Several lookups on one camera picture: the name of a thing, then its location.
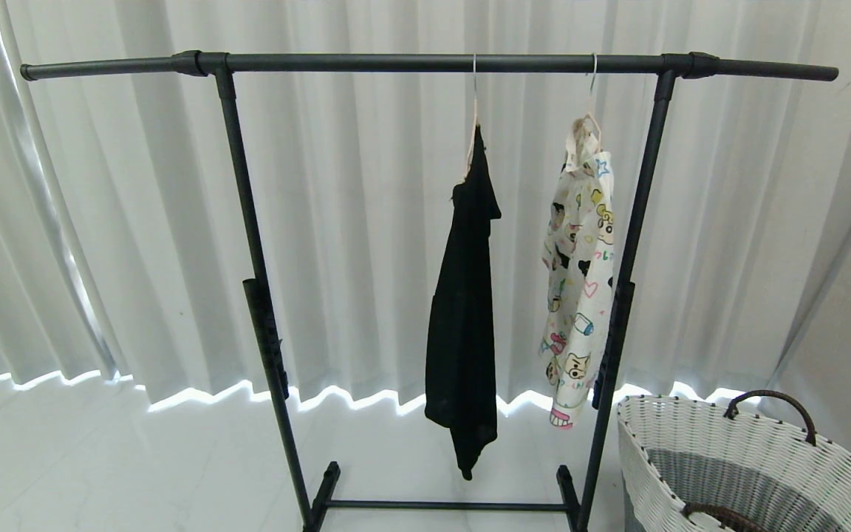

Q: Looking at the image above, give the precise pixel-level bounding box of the black garment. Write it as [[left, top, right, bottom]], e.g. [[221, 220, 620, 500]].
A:
[[424, 124, 503, 481]]

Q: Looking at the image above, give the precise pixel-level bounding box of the cream printed garment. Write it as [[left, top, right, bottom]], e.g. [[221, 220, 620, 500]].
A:
[[540, 117, 616, 431]]

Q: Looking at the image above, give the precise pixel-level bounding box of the black clothes rack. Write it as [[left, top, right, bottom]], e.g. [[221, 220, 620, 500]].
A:
[[19, 50, 840, 532]]

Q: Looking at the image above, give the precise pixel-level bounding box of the white laundry basket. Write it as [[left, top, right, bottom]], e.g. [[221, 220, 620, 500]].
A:
[[616, 389, 851, 532]]

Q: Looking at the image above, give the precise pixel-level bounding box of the white curtain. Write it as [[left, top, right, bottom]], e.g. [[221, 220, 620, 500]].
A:
[[0, 0, 851, 415]]

